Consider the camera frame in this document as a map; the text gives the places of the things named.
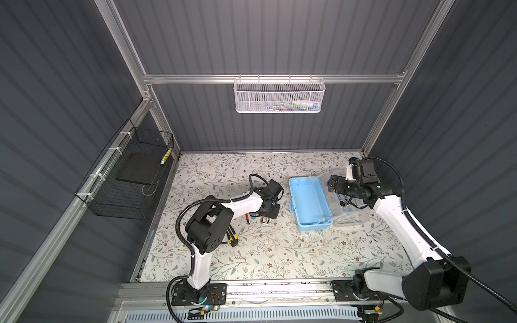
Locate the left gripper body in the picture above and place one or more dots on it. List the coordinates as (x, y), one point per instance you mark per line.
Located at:
(272, 212)

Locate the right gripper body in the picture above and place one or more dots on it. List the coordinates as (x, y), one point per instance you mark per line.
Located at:
(342, 184)

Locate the blue plastic tool box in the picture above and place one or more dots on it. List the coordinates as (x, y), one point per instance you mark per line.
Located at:
(316, 209)

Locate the yellow black utility knife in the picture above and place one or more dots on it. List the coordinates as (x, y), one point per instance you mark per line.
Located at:
(232, 236)

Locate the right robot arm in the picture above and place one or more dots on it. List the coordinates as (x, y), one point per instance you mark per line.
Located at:
(437, 279)

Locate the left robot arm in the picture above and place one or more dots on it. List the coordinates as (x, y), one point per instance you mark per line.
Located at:
(208, 225)

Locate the yellow item in basket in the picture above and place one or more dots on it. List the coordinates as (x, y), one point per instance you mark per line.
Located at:
(165, 157)

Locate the white vented panel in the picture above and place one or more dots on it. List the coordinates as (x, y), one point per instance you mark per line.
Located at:
(275, 314)

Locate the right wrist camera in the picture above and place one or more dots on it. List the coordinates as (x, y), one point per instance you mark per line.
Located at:
(352, 170)

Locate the white wire mesh basket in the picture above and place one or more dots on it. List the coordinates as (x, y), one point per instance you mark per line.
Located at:
(279, 96)

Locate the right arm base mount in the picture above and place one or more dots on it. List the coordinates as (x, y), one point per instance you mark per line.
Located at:
(347, 290)

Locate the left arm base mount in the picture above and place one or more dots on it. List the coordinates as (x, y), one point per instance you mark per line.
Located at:
(183, 294)

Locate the black wire basket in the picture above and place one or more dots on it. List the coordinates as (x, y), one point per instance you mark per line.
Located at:
(129, 179)

